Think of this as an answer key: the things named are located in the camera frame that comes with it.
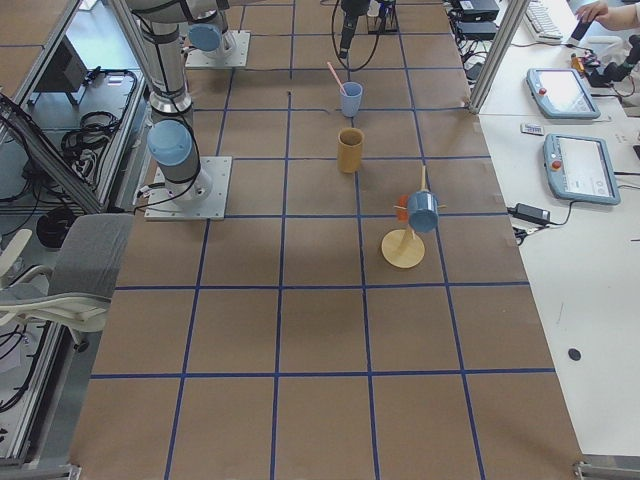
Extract person's hand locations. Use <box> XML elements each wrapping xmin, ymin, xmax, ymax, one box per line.
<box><xmin>575</xmin><ymin>1</ymin><xmax>609</xmax><ymax>23</ymax></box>

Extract pink chopstick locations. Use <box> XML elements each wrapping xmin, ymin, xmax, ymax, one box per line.
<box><xmin>326</xmin><ymin>61</ymin><xmax>347</xmax><ymax>96</ymax></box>

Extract light blue cup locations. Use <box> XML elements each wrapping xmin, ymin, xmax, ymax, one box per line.
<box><xmin>340</xmin><ymin>81</ymin><xmax>363</xmax><ymax>118</ymax></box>

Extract tan cylindrical cup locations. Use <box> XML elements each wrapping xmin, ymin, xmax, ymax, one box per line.
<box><xmin>337</xmin><ymin>127</ymin><xmax>364</xmax><ymax>173</ymax></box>

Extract white keyboard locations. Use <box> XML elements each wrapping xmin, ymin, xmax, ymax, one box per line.
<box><xmin>522</xmin><ymin>1</ymin><xmax>563</xmax><ymax>45</ymax></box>

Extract upper teach pendant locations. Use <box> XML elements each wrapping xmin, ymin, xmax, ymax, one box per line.
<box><xmin>526</xmin><ymin>68</ymin><xmax>601</xmax><ymax>120</ymax></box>

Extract teach pendant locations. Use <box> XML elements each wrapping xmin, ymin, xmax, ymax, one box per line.
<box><xmin>543</xmin><ymin>134</ymin><xmax>621</xmax><ymax>205</ymax></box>
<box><xmin>526</xmin><ymin>68</ymin><xmax>601</xmax><ymax>120</ymax></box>

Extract black device boxes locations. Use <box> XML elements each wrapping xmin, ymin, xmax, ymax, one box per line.
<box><xmin>447</xmin><ymin>0</ymin><xmax>499</xmax><ymax>41</ymax></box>

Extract small white label box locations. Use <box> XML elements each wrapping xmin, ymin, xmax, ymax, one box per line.
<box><xmin>520</xmin><ymin>122</ymin><xmax>545</xmax><ymax>136</ymax></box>

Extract lower teach pendant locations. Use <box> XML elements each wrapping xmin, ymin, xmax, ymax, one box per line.
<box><xmin>543</xmin><ymin>134</ymin><xmax>621</xmax><ymax>205</ymax></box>

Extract black power adapter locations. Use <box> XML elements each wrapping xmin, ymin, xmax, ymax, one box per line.
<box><xmin>510</xmin><ymin>203</ymin><xmax>551</xmax><ymax>226</ymax></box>

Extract blue mug on rack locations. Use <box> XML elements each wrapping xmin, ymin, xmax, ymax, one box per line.
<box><xmin>407</xmin><ymin>190</ymin><xmax>439</xmax><ymax>233</ymax></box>

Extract orange mug on rack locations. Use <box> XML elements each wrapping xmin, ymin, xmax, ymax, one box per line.
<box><xmin>394</xmin><ymin>195</ymin><xmax>409</xmax><ymax>223</ymax></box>

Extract wooden mug rack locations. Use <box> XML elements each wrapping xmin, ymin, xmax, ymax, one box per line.
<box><xmin>381</xmin><ymin>165</ymin><xmax>432</xmax><ymax>269</ymax></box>

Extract black round desk cap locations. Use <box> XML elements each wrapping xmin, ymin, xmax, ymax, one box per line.
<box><xmin>568</xmin><ymin>348</ymin><xmax>582</xmax><ymax>361</ymax></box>

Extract grey office chair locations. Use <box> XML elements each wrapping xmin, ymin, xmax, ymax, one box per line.
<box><xmin>1</xmin><ymin>213</ymin><xmax>134</xmax><ymax>352</ymax></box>

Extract aluminium frame post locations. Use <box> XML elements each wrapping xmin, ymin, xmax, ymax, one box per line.
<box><xmin>468</xmin><ymin>0</ymin><xmax>530</xmax><ymax>114</ymax></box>

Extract black hanging cable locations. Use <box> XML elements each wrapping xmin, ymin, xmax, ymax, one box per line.
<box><xmin>330</xmin><ymin>0</ymin><xmax>381</xmax><ymax>73</ymax></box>

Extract black cable bundle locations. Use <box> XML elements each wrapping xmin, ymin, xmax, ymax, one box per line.
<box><xmin>60</xmin><ymin>111</ymin><xmax>125</xmax><ymax>174</ymax></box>

